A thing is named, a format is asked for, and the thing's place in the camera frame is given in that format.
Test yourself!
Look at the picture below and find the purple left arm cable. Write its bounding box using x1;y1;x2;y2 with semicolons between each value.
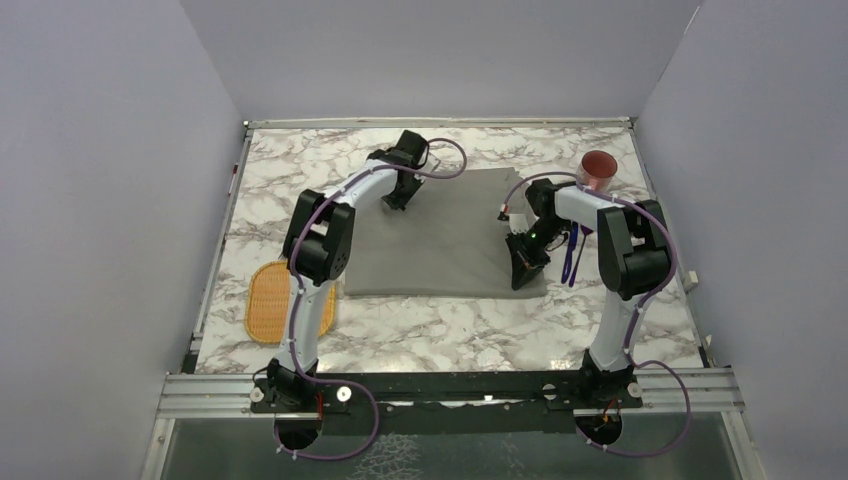
274;137;468;462

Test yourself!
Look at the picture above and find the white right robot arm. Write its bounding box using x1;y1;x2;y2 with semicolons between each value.
506;174;677;407

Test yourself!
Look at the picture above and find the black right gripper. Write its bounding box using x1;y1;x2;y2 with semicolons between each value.
505;218;570;291

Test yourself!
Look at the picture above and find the woven yellow wicker tray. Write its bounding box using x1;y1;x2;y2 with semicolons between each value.
244;260;338;345

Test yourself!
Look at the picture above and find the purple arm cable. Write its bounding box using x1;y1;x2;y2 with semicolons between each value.
500;172;694;460
274;137;468;462

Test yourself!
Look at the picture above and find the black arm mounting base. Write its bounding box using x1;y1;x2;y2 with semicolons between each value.
249;370;642;436

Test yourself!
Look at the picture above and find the grey scalloped cloth placemat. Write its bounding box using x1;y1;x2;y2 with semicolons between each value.
344;167;547;299

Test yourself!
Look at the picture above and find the purple iridescent knife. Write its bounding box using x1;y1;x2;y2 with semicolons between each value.
561;222;579;287

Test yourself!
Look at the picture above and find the pink patterned cup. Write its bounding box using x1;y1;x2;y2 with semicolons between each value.
577;150;618;192

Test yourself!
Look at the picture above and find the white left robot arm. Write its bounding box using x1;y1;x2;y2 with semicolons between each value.
266;130;429;411

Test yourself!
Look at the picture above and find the aluminium table frame rail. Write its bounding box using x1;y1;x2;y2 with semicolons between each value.
139;372;266;480

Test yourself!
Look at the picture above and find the purple iridescent spoon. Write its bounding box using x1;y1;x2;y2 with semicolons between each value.
567;224;593;287

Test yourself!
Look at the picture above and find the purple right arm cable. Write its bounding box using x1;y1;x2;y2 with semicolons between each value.
500;172;694;460

